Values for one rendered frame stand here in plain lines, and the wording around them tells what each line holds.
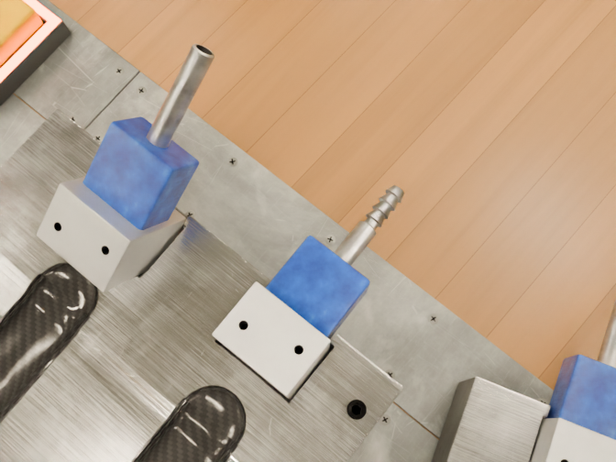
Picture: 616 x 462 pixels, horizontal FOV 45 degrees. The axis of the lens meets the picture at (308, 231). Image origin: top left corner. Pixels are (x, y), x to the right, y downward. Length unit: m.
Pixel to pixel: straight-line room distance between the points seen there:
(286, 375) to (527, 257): 0.22
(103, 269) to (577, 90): 0.36
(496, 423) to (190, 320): 0.18
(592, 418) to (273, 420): 0.18
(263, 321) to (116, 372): 0.09
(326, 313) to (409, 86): 0.22
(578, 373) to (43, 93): 0.41
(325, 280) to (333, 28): 0.24
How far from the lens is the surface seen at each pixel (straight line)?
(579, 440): 0.44
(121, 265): 0.40
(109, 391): 0.43
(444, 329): 0.51
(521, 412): 0.46
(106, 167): 0.40
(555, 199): 0.55
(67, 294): 0.44
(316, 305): 0.40
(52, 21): 0.59
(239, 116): 0.55
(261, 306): 0.39
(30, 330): 0.45
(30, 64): 0.59
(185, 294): 0.42
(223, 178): 0.53
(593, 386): 0.46
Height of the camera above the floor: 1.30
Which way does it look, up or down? 75 degrees down
